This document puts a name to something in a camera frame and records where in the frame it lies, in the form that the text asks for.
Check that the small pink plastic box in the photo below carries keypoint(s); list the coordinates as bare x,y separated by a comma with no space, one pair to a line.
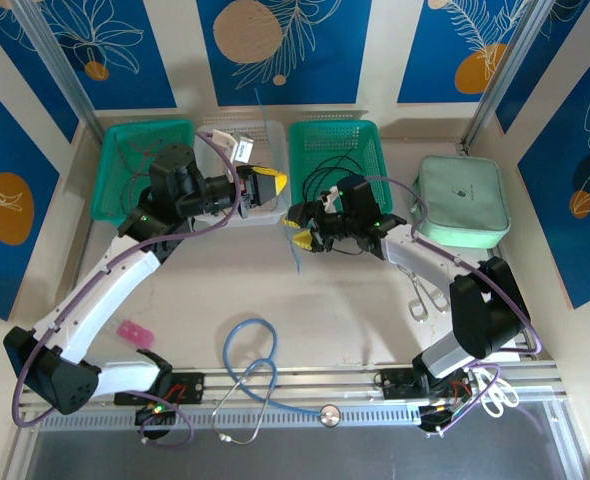
136,334

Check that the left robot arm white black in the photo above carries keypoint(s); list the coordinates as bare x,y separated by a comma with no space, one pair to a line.
100,300

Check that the mint green zip pouch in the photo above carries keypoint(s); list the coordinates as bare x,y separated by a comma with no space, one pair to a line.
465,200

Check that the small black controller board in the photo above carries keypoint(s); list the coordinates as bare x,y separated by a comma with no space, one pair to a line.
155,410
437,417

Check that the white plastic mesh basket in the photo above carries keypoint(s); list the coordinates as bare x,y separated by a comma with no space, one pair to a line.
281,150

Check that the aluminium mounting rail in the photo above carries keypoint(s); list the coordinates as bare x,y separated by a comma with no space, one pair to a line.
315,382

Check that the aluminium frame post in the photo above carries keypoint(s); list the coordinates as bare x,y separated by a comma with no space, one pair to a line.
500,75
57,60

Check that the blue tube stethoscope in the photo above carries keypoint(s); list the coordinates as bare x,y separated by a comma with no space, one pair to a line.
227,345

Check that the teal plastic mesh basket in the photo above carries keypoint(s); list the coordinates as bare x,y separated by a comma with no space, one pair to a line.
325,135
107,165

